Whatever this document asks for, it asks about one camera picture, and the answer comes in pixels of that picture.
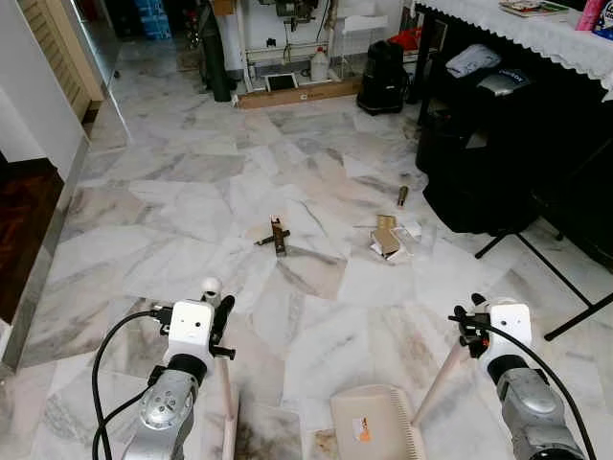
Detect beige long-handled broom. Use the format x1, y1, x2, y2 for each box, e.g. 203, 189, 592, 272
201, 277, 240, 460

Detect brown wooden scrap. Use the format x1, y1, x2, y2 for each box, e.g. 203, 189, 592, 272
254, 218, 294, 259

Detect beige long-handled dustpan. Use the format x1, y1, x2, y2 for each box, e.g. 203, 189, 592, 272
329, 335, 472, 460

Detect black folding stand legs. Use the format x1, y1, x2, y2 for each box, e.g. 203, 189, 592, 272
475, 139, 613, 342

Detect clear plastic wrapper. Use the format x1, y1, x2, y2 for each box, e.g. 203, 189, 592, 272
369, 219, 424, 266

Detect folded brown cardboard piece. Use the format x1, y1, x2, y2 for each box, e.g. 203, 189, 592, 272
374, 215, 403, 260

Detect large black bag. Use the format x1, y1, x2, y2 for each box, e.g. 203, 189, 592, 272
417, 43, 613, 265

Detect dark wooden staircase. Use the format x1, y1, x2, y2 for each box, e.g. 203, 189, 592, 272
0, 158, 65, 325

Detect long wooden plank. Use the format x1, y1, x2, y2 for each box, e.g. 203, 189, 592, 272
237, 77, 364, 109

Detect small dark framed panel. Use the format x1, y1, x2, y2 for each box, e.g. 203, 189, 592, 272
265, 73, 299, 94

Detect black backpack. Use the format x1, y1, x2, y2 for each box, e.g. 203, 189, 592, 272
357, 38, 411, 116

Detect grey plastic bag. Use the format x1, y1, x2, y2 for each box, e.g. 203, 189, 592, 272
445, 43, 505, 81

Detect black upright cylinder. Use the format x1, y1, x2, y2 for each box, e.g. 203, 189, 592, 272
204, 0, 237, 103

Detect white plastic jug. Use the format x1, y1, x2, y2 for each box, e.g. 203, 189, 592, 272
309, 46, 331, 83

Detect white lace tablecloth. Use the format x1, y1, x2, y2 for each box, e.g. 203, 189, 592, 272
417, 0, 613, 89

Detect red cloth item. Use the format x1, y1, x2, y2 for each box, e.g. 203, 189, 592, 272
388, 27, 423, 52

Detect flat magazine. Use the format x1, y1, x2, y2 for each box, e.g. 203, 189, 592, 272
498, 0, 572, 19

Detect blue crate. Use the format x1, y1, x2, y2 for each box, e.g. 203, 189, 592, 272
134, 0, 174, 42

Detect blue white printed package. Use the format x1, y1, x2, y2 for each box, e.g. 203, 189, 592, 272
592, 10, 613, 40

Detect pink bottle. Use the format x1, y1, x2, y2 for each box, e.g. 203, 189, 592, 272
575, 0, 606, 33

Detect louvred wooden door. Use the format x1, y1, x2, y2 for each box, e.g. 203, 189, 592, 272
17, 0, 106, 122

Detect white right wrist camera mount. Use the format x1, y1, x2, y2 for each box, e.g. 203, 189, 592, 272
488, 302, 534, 360

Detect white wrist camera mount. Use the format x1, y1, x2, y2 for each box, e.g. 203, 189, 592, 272
168, 300, 217, 358
488, 302, 534, 360

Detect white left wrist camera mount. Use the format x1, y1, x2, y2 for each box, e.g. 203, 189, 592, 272
168, 300, 217, 358

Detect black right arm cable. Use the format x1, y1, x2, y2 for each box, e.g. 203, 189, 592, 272
467, 318, 597, 460

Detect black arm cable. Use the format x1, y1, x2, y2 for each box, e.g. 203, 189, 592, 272
91, 307, 175, 460
467, 318, 597, 460

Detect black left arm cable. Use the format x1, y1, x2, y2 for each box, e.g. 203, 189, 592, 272
91, 307, 175, 460

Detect white frame table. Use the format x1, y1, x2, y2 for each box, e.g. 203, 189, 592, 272
235, 0, 389, 93

